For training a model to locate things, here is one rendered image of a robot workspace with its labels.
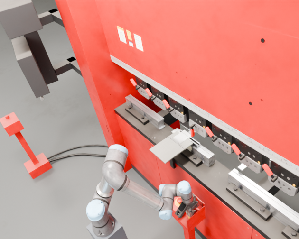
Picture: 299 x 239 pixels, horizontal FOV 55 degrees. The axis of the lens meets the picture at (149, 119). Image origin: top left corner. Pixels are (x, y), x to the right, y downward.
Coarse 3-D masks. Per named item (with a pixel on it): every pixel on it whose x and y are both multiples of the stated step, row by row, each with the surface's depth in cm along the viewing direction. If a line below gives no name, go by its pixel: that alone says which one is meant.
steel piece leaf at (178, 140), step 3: (180, 132) 217; (177, 135) 215; (180, 135) 215; (183, 135) 214; (186, 135) 214; (171, 138) 213; (174, 138) 213; (177, 138) 213; (180, 138) 212; (183, 138) 212; (186, 138) 211; (177, 141) 208; (180, 141) 210; (183, 141) 210
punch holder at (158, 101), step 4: (152, 88) 211; (152, 92) 214; (156, 92) 209; (160, 92) 203; (156, 96) 212; (160, 96) 206; (164, 96) 203; (156, 100) 214; (160, 100) 209; (168, 100) 207; (156, 104) 218; (160, 104) 212; (164, 104) 207; (164, 108) 210
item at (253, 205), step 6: (228, 186) 187; (234, 192) 183; (240, 192) 183; (240, 198) 179; (246, 198) 179; (246, 204) 177; (252, 204) 175; (258, 204) 174; (252, 210) 175; (258, 210) 172; (264, 210) 171; (264, 216) 168; (270, 216) 170
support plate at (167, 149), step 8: (168, 136) 216; (160, 144) 211; (168, 144) 210; (176, 144) 209; (184, 144) 208; (152, 152) 207; (160, 152) 206; (168, 152) 204; (176, 152) 203; (168, 160) 199
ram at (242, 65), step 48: (96, 0) 212; (144, 0) 163; (192, 0) 133; (240, 0) 112; (288, 0) 96; (144, 48) 191; (192, 48) 150; (240, 48) 124; (288, 48) 105; (192, 96) 173; (240, 96) 139; (288, 96) 116; (288, 144) 130
